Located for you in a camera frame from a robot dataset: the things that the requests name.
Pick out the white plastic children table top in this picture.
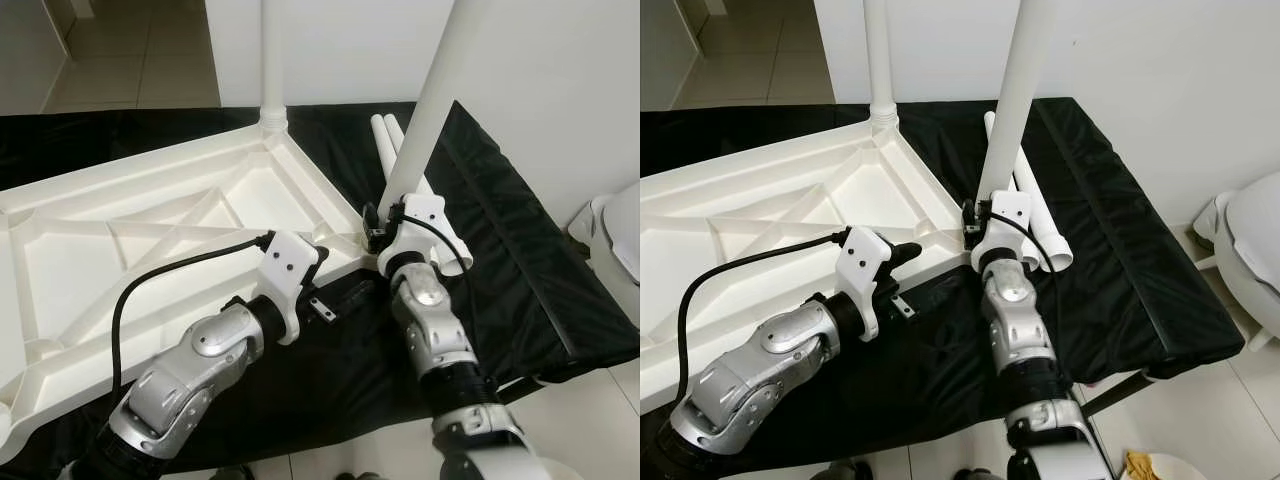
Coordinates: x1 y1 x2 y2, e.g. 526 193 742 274
0 125 389 451
640 125 979 413

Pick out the black-legged table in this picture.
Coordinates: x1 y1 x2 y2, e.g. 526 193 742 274
498 372 549 403
1078 370 1153 419

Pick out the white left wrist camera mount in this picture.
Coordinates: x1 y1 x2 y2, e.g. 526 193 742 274
260 230 328 346
835 225 894 343

